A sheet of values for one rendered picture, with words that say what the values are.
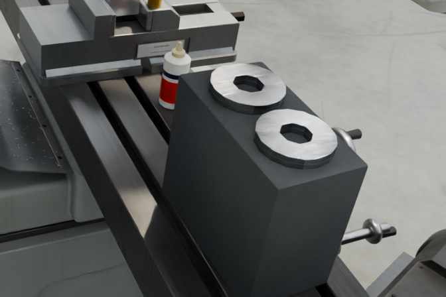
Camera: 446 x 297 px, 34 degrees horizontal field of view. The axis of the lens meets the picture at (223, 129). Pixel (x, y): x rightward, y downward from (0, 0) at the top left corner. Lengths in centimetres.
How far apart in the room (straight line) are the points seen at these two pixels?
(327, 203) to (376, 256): 160
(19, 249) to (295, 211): 57
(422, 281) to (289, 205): 76
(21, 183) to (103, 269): 25
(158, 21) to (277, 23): 237
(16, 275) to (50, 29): 40
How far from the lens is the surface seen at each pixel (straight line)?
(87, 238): 124
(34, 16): 122
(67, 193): 117
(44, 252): 123
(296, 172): 76
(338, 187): 79
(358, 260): 235
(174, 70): 110
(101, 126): 109
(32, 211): 118
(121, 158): 103
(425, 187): 274
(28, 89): 129
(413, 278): 149
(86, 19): 118
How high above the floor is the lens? 158
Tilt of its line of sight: 36 degrees down
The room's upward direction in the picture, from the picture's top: 11 degrees clockwise
